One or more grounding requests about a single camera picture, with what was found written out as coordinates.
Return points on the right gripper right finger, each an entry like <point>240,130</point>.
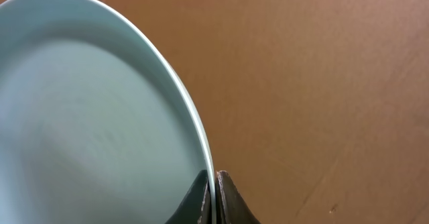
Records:
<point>230,205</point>

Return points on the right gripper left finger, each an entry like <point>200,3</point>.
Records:
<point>195,207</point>

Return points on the light blue plate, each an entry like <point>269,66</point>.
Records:
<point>96,126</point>

